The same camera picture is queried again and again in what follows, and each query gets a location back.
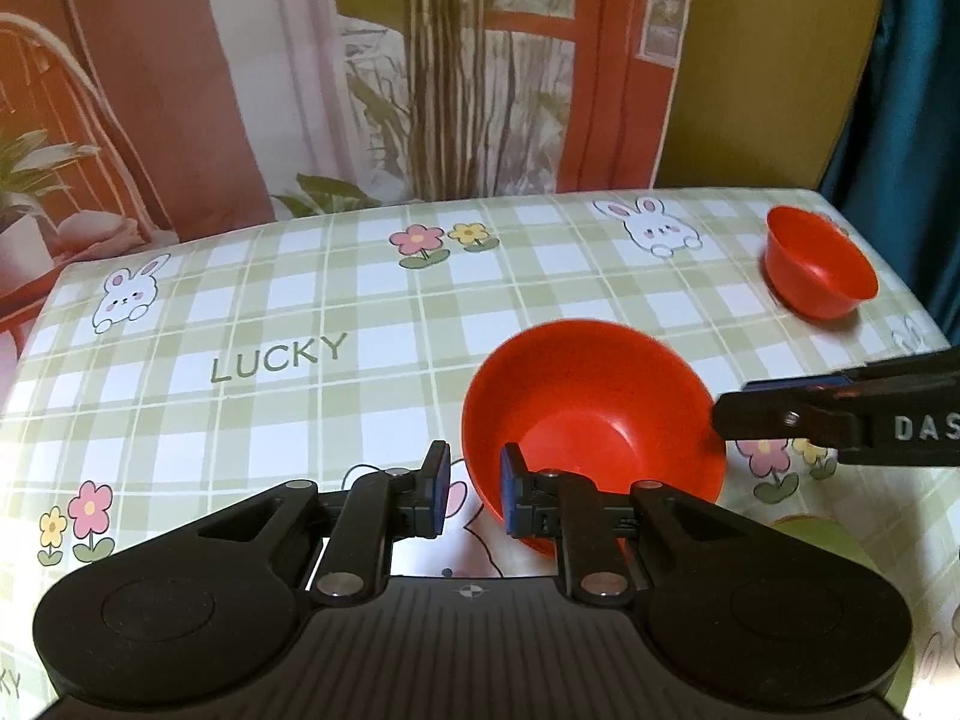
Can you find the printed room backdrop cloth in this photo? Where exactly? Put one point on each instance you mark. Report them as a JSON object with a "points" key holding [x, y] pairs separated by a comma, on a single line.
{"points": [[300, 67]]}

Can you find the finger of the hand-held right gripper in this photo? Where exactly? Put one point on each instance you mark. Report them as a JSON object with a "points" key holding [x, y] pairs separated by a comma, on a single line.
{"points": [[780, 416]]}

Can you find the green plate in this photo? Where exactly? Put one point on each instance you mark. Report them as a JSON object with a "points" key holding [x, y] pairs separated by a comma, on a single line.
{"points": [[825, 540]]}

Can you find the checkered bunny tablecloth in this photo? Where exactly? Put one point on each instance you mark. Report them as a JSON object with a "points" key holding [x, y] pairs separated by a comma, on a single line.
{"points": [[300, 330]]}

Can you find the blue curtain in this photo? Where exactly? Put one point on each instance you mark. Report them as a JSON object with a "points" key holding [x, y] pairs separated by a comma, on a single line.
{"points": [[900, 90]]}

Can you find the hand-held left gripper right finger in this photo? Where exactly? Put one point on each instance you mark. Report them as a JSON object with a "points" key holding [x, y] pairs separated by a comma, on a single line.
{"points": [[511, 493]]}

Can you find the large red bowl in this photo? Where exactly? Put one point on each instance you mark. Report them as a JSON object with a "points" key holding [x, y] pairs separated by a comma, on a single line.
{"points": [[600, 405]]}

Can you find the small red bowl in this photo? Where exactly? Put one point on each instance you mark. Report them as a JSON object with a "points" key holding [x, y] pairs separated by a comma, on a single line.
{"points": [[821, 266]]}

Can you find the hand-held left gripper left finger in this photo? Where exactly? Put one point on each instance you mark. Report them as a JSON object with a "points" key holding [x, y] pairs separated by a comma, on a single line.
{"points": [[442, 487]]}

